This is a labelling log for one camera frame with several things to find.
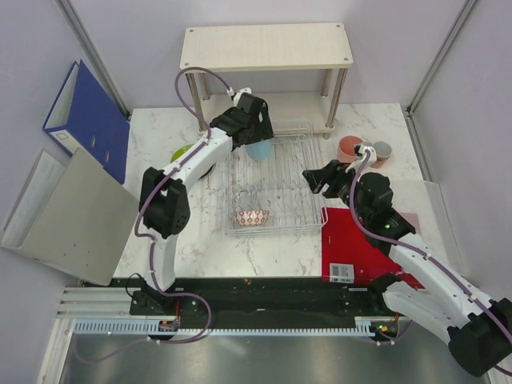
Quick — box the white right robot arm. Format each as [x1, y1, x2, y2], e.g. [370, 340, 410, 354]
[302, 160, 511, 377]

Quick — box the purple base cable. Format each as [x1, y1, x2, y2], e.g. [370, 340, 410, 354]
[71, 290, 213, 363]
[370, 319, 413, 347]

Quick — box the light wooden two-tier shelf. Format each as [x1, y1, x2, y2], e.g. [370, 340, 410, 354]
[180, 22, 354, 138]

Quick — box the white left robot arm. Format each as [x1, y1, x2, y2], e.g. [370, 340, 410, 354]
[134, 92, 274, 314]

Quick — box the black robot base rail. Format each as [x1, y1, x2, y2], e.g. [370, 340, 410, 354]
[130, 277, 395, 328]

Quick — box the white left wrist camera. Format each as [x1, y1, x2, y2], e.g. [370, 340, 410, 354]
[226, 87, 252, 106]

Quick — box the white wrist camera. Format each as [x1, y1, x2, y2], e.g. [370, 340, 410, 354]
[345, 142, 377, 173]
[226, 87, 252, 106]

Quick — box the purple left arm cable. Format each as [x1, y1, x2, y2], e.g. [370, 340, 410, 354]
[134, 66, 235, 295]

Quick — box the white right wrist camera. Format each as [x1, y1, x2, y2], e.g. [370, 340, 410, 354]
[345, 142, 377, 173]

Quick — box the red patterned bowl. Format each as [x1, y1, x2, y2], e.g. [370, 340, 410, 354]
[233, 210, 270, 227]

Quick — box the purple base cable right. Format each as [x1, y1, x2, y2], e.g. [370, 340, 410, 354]
[370, 319, 413, 347]

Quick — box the white slotted cable duct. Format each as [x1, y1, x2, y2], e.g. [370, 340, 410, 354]
[73, 318, 374, 337]

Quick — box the white wire dish rack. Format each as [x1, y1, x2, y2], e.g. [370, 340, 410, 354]
[221, 119, 326, 236]

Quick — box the green plastic plate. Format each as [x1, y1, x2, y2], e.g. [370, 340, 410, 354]
[170, 144, 215, 179]

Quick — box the blue ring binder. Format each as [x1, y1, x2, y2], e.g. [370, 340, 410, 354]
[42, 61, 130, 184]

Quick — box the grey folder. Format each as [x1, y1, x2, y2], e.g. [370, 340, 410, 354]
[1, 150, 138, 286]

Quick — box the orange dotted mug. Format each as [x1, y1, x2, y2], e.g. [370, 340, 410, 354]
[370, 141, 392, 169]

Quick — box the clear plastic sheet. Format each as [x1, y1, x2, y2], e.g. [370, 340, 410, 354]
[391, 180, 467, 276]

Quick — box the pink plastic tumbler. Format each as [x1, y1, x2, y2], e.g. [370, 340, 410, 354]
[337, 135, 362, 163]

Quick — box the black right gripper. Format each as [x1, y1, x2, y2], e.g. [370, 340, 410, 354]
[302, 159, 370, 223]

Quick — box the blue ceramic mug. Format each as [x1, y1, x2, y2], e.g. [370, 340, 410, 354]
[246, 140, 272, 162]

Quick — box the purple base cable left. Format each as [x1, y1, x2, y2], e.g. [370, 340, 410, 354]
[71, 290, 213, 363]

